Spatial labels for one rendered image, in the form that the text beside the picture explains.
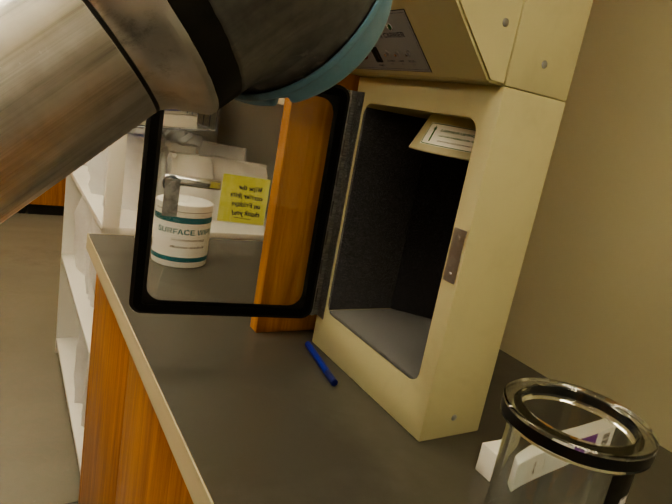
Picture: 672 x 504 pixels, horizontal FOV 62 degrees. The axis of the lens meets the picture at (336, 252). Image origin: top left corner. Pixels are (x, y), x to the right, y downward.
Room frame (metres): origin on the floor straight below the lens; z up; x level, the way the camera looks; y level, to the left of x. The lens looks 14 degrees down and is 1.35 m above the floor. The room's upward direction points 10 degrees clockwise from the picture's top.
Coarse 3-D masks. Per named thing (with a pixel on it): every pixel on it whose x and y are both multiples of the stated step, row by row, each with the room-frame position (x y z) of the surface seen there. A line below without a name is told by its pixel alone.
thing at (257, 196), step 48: (192, 144) 0.84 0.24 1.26; (240, 144) 0.87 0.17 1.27; (288, 144) 0.90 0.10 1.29; (192, 192) 0.84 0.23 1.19; (240, 192) 0.87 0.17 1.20; (288, 192) 0.90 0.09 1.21; (192, 240) 0.85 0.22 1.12; (240, 240) 0.88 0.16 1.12; (288, 240) 0.91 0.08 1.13; (192, 288) 0.85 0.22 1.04; (240, 288) 0.88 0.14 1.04; (288, 288) 0.91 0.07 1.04
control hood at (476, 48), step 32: (416, 0) 0.68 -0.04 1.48; (448, 0) 0.64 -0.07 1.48; (480, 0) 0.65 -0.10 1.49; (512, 0) 0.67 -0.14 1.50; (416, 32) 0.72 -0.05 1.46; (448, 32) 0.67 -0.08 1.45; (480, 32) 0.65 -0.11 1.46; (512, 32) 0.68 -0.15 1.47; (448, 64) 0.71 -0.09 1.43; (480, 64) 0.66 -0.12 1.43
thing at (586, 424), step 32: (512, 384) 0.41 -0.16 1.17; (544, 384) 0.42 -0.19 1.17; (544, 416) 0.42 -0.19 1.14; (576, 416) 0.42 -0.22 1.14; (608, 416) 0.40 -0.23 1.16; (512, 448) 0.37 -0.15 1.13; (544, 448) 0.34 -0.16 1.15; (576, 448) 0.33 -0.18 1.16; (608, 448) 0.34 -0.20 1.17; (640, 448) 0.34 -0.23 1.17; (512, 480) 0.36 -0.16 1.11; (544, 480) 0.35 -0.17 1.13; (576, 480) 0.34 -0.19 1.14; (608, 480) 0.34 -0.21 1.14
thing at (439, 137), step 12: (432, 120) 0.83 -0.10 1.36; (444, 120) 0.81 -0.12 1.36; (456, 120) 0.80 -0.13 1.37; (468, 120) 0.79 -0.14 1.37; (420, 132) 0.84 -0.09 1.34; (432, 132) 0.81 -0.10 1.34; (444, 132) 0.79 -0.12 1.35; (456, 132) 0.79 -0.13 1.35; (468, 132) 0.78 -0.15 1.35; (420, 144) 0.81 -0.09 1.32; (432, 144) 0.79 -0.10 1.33; (444, 144) 0.78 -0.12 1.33; (456, 144) 0.78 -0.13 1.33; (468, 144) 0.77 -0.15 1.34; (456, 156) 0.77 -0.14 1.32; (468, 156) 0.77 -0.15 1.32
